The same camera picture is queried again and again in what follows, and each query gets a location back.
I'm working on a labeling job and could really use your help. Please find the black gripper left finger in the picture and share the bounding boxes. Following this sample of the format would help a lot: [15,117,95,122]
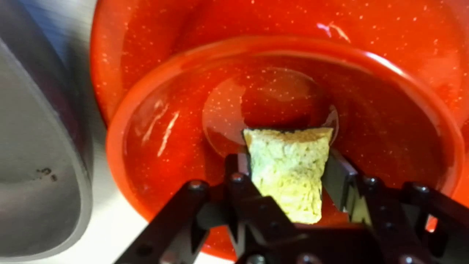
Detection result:
[114,151,294,264]

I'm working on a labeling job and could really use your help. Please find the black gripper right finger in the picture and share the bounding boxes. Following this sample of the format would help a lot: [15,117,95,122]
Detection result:
[319,148,469,264]

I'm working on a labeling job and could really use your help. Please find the yellow green sponge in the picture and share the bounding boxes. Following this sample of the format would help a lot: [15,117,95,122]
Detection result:
[241,126,335,226]

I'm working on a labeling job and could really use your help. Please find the red bowl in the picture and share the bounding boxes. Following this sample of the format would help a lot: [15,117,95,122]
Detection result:
[105,34,465,261]

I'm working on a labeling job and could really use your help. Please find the black frying pan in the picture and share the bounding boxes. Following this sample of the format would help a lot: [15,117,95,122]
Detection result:
[0,0,93,261]

